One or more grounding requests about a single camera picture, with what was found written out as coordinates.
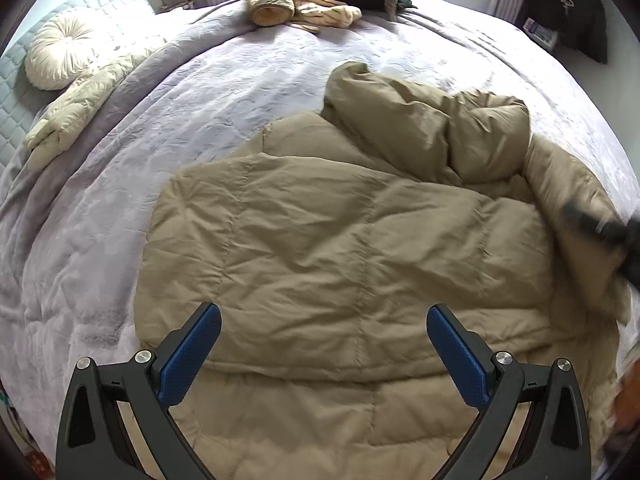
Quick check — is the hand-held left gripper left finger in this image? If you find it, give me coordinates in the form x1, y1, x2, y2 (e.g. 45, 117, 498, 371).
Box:
56, 302, 222, 480

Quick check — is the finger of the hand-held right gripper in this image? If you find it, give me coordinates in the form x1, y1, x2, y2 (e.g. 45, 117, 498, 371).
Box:
562, 200, 640, 282

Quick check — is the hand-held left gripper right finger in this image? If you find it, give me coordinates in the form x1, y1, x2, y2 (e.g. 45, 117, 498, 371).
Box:
426, 304, 593, 480

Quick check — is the khaki puffer jacket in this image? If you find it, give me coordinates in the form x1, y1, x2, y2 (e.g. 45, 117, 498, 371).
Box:
135, 62, 632, 480

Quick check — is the black hanging garment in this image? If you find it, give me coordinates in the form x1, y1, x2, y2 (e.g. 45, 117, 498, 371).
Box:
522, 0, 609, 65

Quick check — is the cream puffer garment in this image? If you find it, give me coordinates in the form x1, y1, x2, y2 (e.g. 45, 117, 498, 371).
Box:
25, 42, 157, 151

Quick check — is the light blue quilted headboard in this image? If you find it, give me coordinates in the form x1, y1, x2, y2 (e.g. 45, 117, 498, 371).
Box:
0, 0, 156, 163

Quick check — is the round cream pillow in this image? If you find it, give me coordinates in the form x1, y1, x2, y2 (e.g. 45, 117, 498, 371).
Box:
24, 11, 101, 91

